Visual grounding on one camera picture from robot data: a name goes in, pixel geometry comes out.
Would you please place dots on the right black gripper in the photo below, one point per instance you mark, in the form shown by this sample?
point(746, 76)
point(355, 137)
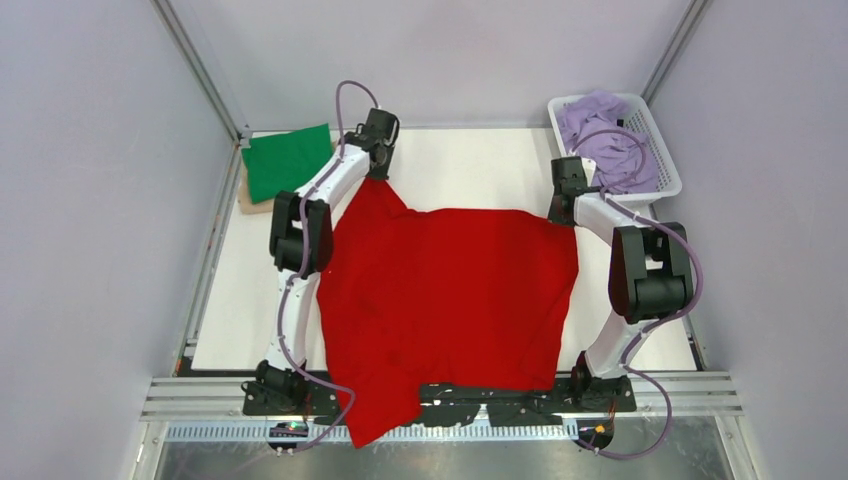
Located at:
point(557, 218)

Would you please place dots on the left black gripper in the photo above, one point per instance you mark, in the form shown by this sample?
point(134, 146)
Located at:
point(381, 174)

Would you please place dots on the red t shirt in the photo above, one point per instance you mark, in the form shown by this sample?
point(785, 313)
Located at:
point(470, 297)

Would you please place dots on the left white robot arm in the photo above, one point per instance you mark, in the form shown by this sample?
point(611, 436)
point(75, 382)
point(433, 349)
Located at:
point(301, 245)

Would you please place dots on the lilac t shirt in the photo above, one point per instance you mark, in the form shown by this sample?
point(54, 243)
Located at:
point(623, 161)

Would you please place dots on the white plastic basket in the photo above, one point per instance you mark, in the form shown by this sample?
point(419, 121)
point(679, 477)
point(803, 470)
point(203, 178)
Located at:
point(638, 119)

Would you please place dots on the folded green t shirt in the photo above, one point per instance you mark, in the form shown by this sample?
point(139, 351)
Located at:
point(286, 161)

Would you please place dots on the folded beige t shirt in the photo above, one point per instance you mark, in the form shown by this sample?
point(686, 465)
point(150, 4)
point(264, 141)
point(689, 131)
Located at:
point(245, 204)

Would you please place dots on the left aluminium frame post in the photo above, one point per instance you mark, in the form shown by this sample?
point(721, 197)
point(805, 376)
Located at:
point(185, 28)

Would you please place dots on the aluminium frame post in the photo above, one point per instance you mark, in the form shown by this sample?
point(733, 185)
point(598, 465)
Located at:
point(682, 35)
point(185, 28)

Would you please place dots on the right aluminium frame post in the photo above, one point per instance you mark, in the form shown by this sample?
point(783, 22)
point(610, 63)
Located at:
point(682, 35)

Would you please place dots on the aluminium front rail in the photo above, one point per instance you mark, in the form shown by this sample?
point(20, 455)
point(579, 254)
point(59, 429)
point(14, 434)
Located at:
point(691, 393)

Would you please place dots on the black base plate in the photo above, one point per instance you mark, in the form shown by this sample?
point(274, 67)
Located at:
point(517, 401)

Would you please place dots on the white slotted cable duct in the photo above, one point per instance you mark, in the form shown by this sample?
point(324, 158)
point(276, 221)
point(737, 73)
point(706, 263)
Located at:
point(299, 431)

